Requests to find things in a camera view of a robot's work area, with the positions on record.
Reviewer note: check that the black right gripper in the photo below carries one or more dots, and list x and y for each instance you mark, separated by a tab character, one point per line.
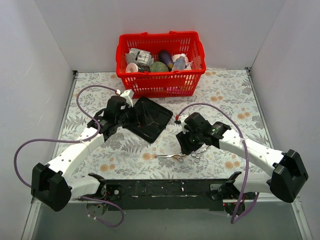
187	141

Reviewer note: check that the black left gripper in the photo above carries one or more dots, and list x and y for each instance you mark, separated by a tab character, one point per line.
131	118

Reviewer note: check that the silver straight hair scissors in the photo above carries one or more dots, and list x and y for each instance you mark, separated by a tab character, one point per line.
198	154

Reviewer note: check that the silver thinning scissors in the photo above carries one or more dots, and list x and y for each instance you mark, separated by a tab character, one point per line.
179	157

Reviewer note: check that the black zip tool case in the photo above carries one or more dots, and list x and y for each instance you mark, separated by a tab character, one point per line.
151	119

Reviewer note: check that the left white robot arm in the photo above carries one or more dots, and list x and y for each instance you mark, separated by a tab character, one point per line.
52	183

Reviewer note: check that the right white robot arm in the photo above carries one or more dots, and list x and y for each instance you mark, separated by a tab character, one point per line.
283	173

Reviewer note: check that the floral table mat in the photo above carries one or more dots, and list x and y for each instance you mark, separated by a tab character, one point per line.
149	150

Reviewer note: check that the white paper cup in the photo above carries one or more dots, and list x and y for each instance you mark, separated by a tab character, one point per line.
132	68

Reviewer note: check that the white pump bottle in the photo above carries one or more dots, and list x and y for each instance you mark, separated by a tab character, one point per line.
188	66

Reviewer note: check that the crumpled silver foil pouch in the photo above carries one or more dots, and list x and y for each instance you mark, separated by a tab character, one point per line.
138	56

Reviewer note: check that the clear plastic bottle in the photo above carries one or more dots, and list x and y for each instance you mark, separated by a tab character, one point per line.
179	64

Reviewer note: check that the green round melon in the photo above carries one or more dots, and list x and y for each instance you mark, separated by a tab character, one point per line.
158	67

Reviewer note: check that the red plastic shopping basket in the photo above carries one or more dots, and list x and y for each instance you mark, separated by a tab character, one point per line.
162	84

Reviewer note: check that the white bowl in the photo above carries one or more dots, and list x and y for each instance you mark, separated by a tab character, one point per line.
176	56

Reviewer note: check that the purple eggplant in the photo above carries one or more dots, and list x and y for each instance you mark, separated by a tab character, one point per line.
165	57

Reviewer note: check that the black table edge rail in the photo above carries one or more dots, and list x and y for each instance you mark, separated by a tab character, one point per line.
140	194

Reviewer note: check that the aluminium frame rail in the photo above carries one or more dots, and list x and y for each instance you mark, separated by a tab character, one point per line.
283	173

